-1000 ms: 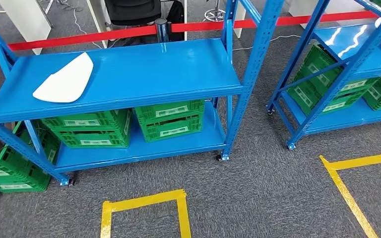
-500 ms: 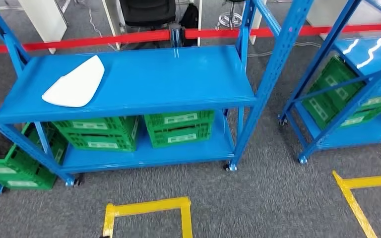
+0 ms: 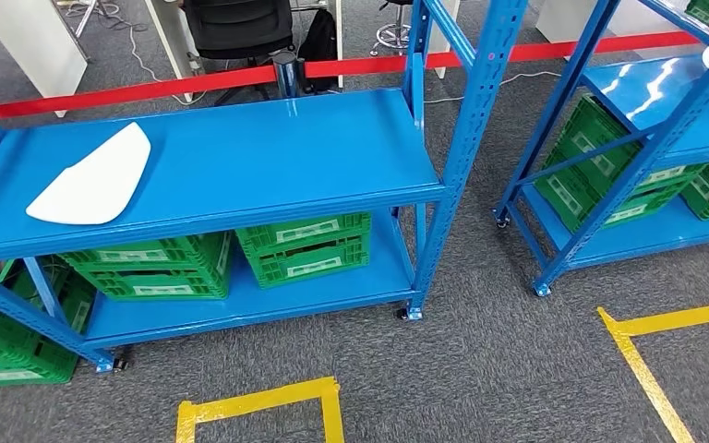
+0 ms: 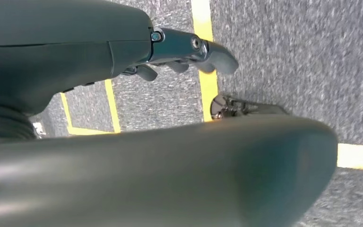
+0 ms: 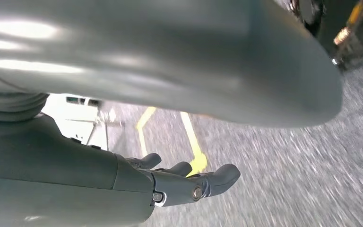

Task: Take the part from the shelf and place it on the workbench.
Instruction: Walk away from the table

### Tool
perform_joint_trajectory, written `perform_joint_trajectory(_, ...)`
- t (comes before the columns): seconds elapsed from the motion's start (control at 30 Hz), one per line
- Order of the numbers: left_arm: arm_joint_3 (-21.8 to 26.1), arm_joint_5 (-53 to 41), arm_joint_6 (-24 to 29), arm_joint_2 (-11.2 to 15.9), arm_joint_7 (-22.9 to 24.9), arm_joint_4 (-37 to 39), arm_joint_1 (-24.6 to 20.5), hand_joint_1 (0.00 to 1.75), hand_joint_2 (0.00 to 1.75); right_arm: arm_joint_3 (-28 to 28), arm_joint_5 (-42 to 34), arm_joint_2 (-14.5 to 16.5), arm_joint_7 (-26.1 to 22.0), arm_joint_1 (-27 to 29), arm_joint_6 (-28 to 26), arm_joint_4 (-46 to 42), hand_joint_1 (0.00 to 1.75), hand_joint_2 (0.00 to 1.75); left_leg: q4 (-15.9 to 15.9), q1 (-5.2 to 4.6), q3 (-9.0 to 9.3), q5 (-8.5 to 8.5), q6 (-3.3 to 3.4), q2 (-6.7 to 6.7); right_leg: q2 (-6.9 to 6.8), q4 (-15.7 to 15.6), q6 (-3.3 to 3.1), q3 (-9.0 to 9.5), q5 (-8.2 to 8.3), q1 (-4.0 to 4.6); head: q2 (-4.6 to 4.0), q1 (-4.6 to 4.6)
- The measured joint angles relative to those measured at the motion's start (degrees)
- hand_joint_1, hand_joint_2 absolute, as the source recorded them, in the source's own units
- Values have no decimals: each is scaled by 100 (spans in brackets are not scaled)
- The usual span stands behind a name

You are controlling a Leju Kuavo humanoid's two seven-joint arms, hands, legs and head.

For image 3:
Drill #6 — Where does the black round stool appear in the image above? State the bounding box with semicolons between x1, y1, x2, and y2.
369;0;415;57

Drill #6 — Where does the chrome barrier post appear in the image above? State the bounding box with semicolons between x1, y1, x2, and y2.
271;50;302;101

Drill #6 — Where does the white floor cable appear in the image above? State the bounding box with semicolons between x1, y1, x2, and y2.
64;0;209;106
423;70;562;104

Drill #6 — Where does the black mesh office chair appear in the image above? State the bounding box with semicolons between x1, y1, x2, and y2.
182;0;295;106

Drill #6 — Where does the yellow floor tape square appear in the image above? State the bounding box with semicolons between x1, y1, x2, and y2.
596;299;709;443
174;376;346;443

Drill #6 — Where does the black bag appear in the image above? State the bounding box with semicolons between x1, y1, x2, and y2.
295;8;339;94

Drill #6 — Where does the white desk panel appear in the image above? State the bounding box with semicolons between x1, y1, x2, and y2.
143;0;203;104
332;0;345;90
426;0;461;80
0;0;90;118
535;0;600;45

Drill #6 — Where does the blue metal shelf rack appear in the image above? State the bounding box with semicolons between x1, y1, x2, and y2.
0;0;530;376
491;0;709;299

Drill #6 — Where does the red barrier belt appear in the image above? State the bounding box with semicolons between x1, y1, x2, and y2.
0;25;709;120

